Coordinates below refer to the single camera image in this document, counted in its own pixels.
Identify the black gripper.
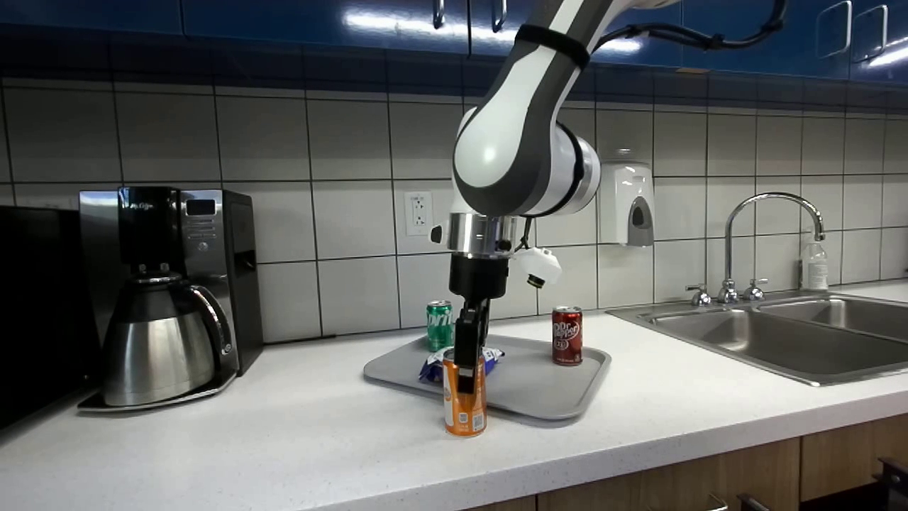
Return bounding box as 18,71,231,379
450,253,515,374

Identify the orange soda can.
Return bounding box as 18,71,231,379
441,345,492,440

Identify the red soda can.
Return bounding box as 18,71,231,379
550,304,587,368

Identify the green soda can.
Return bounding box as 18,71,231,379
424,298,457,355

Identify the blue soda can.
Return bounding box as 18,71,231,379
418,344,509,385

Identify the grey plastic tray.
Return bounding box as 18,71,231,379
362,328,613,426

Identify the wooden base cabinet front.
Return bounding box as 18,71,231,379
797,411,908,506
471,438,804,511

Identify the black steel coffee maker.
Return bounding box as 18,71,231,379
77,185,264,418

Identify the chrome gooseneck faucet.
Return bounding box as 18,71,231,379
721,188,828,306

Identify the stainless steel carafe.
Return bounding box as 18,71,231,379
101,272,240,411

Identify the stainless steel double sink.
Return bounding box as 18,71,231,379
613,293,908,389

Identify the clear soap bottle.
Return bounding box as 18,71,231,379
797,235,831,294

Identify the black microwave oven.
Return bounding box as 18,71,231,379
0,205,104,433

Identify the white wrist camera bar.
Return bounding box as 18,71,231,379
509,242,565,293

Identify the white wall outlet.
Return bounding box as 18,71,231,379
404,191,434,239

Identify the white wall soap dispenser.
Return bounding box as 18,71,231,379
594,162,658,250

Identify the blue wall cabinet door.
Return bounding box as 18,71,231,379
684,0,861,87
0,0,183,36
180,0,475,59
853,0,908,91
468,0,692,74

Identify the metal drawer handle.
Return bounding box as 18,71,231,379
705,492,772,511

